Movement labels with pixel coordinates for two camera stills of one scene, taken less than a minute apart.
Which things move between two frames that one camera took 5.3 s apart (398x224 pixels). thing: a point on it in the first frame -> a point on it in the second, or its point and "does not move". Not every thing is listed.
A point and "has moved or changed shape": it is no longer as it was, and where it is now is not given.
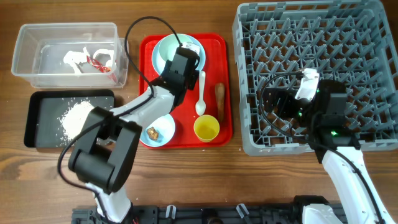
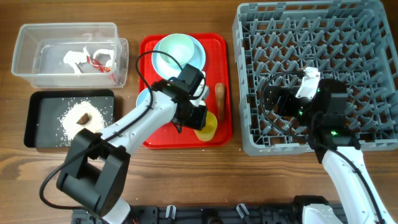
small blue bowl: [158, 132] has moved or changed shape
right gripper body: [290, 107] does not move
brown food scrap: [152, 134] has moved or changed shape
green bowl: [168, 47] does not move
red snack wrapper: [100, 66] does not move
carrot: [219, 91] does not move
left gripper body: [192, 79] -> [192, 115]
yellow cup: [206, 127] does not move
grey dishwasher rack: [352, 43] does not move
